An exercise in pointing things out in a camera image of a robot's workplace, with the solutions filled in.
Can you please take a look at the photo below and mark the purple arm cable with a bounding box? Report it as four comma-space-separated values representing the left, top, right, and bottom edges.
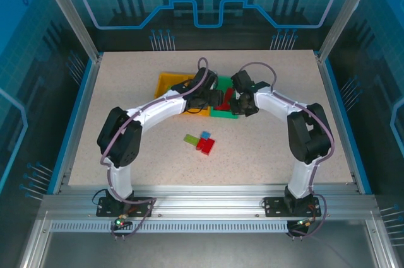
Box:
240, 61, 335, 241
100, 57, 211, 241

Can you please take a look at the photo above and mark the aluminium side rail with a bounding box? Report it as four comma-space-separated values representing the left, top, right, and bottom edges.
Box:
315, 50, 373, 195
52, 55, 104, 195

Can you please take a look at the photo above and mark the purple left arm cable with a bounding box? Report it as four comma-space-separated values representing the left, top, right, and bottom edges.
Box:
100, 57, 211, 241

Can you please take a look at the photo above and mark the small connector board with light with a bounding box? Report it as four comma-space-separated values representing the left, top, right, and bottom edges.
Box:
292, 216, 318, 230
114, 214, 133, 230

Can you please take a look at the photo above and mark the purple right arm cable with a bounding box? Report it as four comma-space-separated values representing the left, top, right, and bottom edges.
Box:
240, 61, 335, 241

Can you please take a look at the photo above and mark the aluminium frame post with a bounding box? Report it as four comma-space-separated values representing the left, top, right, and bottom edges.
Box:
35, 0, 104, 64
316, 0, 381, 64

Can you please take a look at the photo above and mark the metal bottom panel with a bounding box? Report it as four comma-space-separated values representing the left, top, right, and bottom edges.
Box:
40, 232, 376, 268

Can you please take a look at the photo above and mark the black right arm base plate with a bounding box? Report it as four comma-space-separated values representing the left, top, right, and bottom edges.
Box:
263, 196, 322, 218

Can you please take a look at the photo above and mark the slotted grey cable duct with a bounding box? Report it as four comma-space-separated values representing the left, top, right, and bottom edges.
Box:
49, 221, 291, 234

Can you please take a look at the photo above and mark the aluminium front rail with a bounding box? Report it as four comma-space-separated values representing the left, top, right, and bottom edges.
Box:
40, 184, 381, 222

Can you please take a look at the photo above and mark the large red lego block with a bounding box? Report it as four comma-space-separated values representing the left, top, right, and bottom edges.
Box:
195, 137, 217, 156

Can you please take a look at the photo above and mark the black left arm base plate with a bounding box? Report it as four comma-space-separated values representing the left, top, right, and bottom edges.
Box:
95, 196, 155, 218

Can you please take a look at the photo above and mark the green plastic bin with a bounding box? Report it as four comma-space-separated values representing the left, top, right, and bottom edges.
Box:
210, 74, 241, 120

